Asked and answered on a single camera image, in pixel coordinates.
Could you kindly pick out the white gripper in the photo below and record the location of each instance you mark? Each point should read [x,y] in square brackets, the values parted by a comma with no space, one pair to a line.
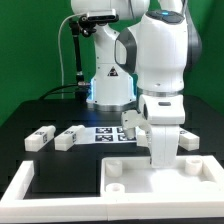
[162,139]

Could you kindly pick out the white desk top tray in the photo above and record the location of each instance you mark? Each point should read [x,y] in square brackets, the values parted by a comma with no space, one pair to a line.
[191,177]

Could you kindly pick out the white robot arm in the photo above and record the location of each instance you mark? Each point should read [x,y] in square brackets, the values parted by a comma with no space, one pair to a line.
[158,49]

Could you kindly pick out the white fiducial marker sheet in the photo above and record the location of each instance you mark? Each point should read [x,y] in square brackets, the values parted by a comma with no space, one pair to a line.
[103,135]

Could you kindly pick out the grey camera on stand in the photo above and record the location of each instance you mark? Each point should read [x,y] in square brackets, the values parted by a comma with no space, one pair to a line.
[100,16]

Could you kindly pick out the black camera stand pole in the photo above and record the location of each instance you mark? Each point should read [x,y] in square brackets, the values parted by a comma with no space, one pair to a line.
[83,87]

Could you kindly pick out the white U-shaped obstacle frame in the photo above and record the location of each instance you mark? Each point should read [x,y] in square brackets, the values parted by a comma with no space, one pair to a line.
[16,208]

